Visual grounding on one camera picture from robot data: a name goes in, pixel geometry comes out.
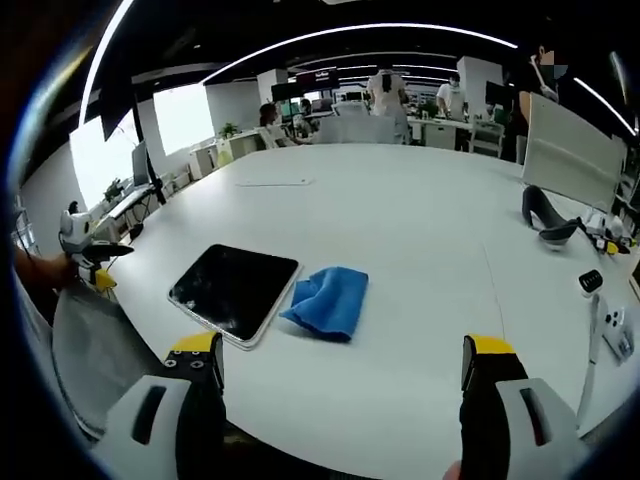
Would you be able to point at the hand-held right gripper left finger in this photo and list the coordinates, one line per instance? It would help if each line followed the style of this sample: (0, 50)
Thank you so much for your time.
(200, 365)

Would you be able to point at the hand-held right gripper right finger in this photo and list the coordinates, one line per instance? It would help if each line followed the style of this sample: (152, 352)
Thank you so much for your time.
(492, 365)

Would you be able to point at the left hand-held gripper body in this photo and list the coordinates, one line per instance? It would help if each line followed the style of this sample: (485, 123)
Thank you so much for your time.
(75, 232)

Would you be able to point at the black tablet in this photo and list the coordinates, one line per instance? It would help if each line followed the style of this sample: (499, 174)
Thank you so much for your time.
(235, 290)

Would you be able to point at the blue cleaning cloth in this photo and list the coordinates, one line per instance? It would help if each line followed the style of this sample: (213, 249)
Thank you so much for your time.
(330, 300)

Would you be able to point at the person's right hand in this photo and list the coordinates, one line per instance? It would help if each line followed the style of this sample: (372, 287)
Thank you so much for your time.
(454, 471)

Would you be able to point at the green potted plant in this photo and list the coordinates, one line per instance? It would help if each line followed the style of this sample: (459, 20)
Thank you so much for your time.
(113, 190)
(228, 130)

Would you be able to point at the grey computer monitor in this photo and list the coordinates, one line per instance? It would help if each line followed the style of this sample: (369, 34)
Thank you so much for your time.
(140, 164)

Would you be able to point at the black tripod pole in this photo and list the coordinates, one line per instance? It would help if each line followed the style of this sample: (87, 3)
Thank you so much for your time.
(147, 145)

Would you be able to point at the black hanging screen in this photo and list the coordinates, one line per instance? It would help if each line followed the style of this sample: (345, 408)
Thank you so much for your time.
(116, 116)

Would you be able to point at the small black device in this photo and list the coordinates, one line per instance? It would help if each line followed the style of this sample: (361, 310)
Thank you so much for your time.
(591, 280)

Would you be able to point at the white controller device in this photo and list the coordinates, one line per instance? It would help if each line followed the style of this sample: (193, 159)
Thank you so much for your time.
(619, 327)

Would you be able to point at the spare hand-held gripper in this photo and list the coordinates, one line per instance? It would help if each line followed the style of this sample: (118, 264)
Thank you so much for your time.
(607, 237)

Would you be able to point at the white desk partition panel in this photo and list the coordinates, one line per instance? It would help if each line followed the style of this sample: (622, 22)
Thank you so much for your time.
(570, 150)

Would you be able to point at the black computer monitor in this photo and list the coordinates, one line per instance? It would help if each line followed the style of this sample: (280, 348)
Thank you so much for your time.
(285, 92)
(497, 95)

